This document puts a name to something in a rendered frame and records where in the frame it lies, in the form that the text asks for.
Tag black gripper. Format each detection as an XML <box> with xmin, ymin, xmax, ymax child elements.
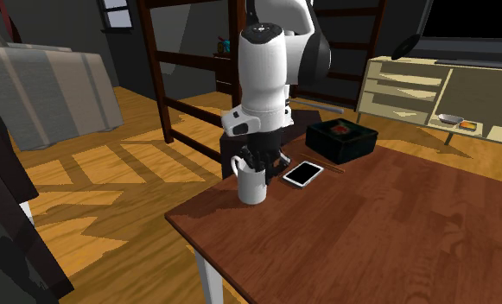
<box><xmin>239</xmin><ymin>129</ymin><xmax>293</xmax><ymax>186</ymax></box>

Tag white mug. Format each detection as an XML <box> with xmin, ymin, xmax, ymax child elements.
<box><xmin>230</xmin><ymin>155</ymin><xmax>269</xmax><ymax>206</ymax></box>

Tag white phone black screen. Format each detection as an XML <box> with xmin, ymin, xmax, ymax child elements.
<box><xmin>282</xmin><ymin>161</ymin><xmax>326</xmax><ymax>189</ymax></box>

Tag brown wooden stick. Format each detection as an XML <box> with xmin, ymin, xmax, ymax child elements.
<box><xmin>299</xmin><ymin>151</ymin><xmax>346</xmax><ymax>174</ymax></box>

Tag dark green box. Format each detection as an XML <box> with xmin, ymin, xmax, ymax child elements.
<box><xmin>304</xmin><ymin>118</ymin><xmax>379</xmax><ymax>166</ymax></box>

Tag brown wooden table white legs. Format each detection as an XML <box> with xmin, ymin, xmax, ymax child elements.
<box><xmin>164</xmin><ymin>133</ymin><xmax>502</xmax><ymax>304</ymax></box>

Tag window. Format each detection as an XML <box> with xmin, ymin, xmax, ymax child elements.
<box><xmin>97</xmin><ymin>0</ymin><xmax>134</xmax><ymax>34</ymax></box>

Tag cream sideboard with television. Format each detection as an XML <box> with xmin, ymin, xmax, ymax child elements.
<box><xmin>355</xmin><ymin>0</ymin><xmax>502</xmax><ymax>149</ymax></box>

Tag bed with grey striped blanket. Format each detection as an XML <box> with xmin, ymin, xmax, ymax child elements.
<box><xmin>0</xmin><ymin>14</ymin><xmax>125</xmax><ymax>152</ymax></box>

